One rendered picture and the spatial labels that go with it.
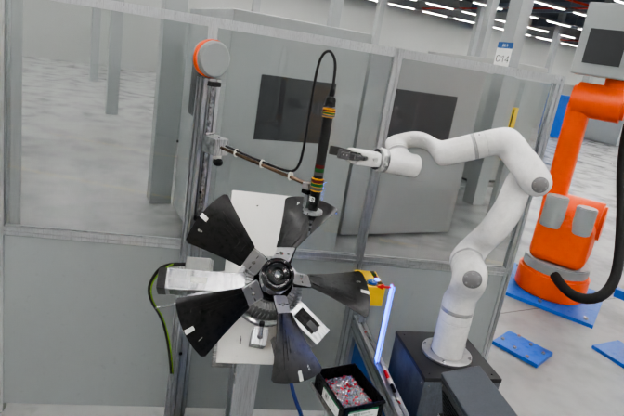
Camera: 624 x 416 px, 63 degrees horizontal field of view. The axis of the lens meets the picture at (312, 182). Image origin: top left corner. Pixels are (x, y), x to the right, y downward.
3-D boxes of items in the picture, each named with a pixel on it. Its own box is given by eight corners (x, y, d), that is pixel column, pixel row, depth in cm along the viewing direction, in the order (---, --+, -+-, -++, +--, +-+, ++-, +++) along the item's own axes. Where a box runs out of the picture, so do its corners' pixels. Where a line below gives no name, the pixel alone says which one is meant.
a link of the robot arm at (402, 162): (388, 142, 179) (392, 163, 174) (420, 148, 183) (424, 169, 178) (377, 155, 185) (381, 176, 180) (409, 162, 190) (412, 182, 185)
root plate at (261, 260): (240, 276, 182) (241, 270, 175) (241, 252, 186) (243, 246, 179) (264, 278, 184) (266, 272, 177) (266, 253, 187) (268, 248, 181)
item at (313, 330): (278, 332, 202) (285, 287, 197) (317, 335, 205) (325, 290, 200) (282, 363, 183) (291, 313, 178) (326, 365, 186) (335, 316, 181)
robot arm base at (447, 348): (450, 337, 207) (461, 296, 202) (482, 365, 190) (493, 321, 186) (411, 341, 199) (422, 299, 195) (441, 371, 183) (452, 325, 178)
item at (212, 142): (200, 151, 218) (201, 132, 216) (214, 150, 223) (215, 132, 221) (213, 157, 211) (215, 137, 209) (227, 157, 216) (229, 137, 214)
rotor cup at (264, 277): (251, 301, 181) (255, 293, 170) (253, 261, 187) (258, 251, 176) (291, 304, 184) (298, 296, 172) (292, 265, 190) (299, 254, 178)
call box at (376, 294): (350, 290, 229) (354, 268, 227) (371, 292, 231) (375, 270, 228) (358, 308, 214) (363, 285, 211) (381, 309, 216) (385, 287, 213)
